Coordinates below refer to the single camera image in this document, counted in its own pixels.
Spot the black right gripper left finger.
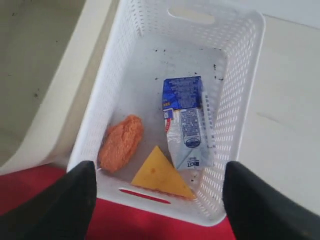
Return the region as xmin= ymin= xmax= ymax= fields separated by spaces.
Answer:
xmin=0 ymin=160 xmax=97 ymax=240

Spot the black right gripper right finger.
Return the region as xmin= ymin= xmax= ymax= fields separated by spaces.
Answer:
xmin=222 ymin=161 xmax=320 ymax=240

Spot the cream plastic bin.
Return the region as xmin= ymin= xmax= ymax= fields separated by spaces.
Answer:
xmin=0 ymin=0 xmax=118 ymax=175

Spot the white perforated plastic basket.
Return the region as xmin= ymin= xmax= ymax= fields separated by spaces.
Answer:
xmin=67 ymin=0 xmax=266 ymax=227

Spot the blue white milk carton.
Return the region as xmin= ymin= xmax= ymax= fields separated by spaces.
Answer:
xmin=162 ymin=76 xmax=214 ymax=171

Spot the red scalloped tablecloth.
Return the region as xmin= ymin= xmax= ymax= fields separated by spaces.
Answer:
xmin=0 ymin=165 xmax=235 ymax=240

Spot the yellow cheese wedge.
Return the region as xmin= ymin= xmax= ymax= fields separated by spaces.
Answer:
xmin=131 ymin=146 xmax=195 ymax=200

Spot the fried chicken nugget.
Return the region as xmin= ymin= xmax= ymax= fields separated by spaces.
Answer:
xmin=97 ymin=114 xmax=144 ymax=173

